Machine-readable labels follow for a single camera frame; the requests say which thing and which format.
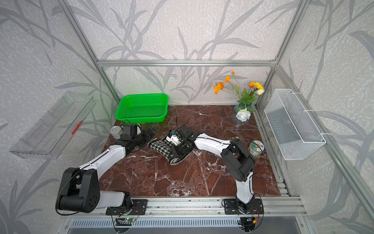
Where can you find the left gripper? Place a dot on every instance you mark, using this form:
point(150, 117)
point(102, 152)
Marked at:
point(148, 137)

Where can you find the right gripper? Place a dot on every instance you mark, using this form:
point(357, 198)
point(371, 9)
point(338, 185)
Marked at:
point(176, 153)

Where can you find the black white knitted scarf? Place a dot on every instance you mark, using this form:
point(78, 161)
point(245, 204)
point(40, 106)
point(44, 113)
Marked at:
point(163, 147)

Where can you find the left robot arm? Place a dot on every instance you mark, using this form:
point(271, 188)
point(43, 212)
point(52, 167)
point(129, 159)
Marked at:
point(79, 190)

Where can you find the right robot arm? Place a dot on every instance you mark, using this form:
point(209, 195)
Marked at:
point(238, 160)

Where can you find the green plastic basket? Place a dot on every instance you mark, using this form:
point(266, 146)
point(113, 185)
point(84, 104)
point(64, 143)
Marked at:
point(143, 108)

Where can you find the silver tin can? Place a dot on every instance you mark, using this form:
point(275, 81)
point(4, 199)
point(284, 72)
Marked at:
point(116, 132)

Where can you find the glass vase with flowers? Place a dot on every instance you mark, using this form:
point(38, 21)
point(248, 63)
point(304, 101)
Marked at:
point(246, 95)

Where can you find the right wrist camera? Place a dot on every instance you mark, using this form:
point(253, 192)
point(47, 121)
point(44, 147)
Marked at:
point(173, 138)

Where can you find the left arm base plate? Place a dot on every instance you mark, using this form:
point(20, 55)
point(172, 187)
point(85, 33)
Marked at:
point(137, 206)

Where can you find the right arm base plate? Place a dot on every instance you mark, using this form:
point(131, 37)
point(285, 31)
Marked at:
point(237, 207)

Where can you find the clear acrylic wall shelf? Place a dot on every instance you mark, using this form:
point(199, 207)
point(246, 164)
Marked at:
point(50, 135)

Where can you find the white wire mesh basket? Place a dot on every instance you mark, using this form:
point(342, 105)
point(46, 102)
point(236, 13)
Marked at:
point(295, 132)

